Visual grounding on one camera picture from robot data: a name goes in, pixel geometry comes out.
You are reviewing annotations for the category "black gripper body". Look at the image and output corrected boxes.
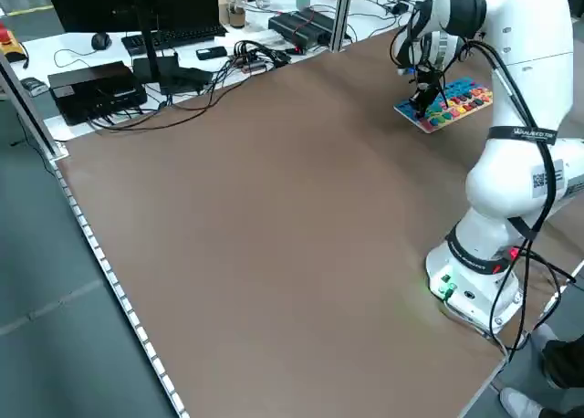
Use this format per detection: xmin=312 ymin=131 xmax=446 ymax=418
xmin=412 ymin=64 xmax=444 ymax=93

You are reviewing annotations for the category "black desk cable bundle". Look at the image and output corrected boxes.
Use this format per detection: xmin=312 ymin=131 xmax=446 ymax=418
xmin=89 ymin=57 xmax=284 ymax=131

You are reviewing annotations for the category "black handheld phone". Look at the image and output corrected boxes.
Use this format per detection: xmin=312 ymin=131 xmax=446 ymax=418
xmin=195 ymin=46 xmax=228 ymax=61

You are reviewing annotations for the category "aluminium frame post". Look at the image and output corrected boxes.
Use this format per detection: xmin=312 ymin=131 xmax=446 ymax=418
xmin=330 ymin=0 xmax=352 ymax=52

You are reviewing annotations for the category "red emergency stop button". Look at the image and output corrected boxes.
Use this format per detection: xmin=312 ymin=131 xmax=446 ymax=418
xmin=0 ymin=23 xmax=25 ymax=63

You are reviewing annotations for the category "black power supply box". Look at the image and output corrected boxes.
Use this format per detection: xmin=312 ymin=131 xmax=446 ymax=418
xmin=267 ymin=7 xmax=339 ymax=53

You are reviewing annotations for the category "brown cup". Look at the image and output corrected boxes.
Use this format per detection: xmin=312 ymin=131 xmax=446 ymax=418
xmin=226 ymin=2 xmax=247 ymax=29

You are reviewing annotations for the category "black computer box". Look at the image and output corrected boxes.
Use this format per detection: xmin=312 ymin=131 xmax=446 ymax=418
xmin=47 ymin=60 xmax=148 ymax=126

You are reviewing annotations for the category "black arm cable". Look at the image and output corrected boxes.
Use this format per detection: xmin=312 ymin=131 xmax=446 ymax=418
xmin=460 ymin=38 xmax=577 ymax=364

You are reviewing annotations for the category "person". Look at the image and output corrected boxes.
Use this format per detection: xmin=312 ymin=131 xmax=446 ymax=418
xmin=499 ymin=324 xmax=584 ymax=418

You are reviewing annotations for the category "colourful wooden toy board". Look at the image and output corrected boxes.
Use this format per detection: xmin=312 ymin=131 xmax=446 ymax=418
xmin=394 ymin=75 xmax=495 ymax=135

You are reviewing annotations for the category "cable hub with plugs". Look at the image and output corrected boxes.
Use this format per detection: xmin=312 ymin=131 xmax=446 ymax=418
xmin=233 ymin=38 xmax=293 ymax=75

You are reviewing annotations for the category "black computer monitor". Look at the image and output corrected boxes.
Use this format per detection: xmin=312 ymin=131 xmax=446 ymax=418
xmin=43 ymin=0 xmax=223 ymax=95

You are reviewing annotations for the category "black keyboard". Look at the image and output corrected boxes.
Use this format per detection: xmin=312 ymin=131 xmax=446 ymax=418
xmin=121 ymin=24 xmax=228 ymax=57

